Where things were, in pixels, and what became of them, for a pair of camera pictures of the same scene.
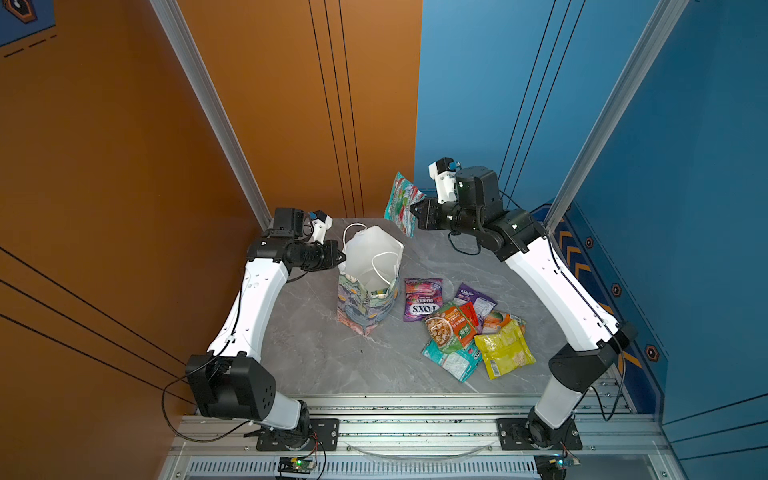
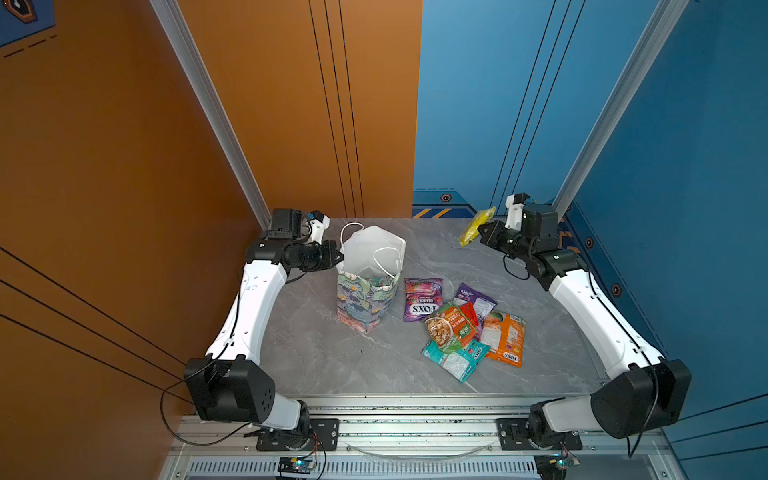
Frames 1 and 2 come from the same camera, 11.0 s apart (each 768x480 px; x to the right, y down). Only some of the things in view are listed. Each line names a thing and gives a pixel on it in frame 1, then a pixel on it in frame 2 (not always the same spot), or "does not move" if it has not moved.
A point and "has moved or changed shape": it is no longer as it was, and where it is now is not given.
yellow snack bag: (505, 350) has moved or changed shape
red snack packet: (470, 312) does not move
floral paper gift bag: (370, 280) does not move
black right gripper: (428, 220) → (497, 228)
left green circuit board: (294, 465) does not move
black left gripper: (328, 248) does not move
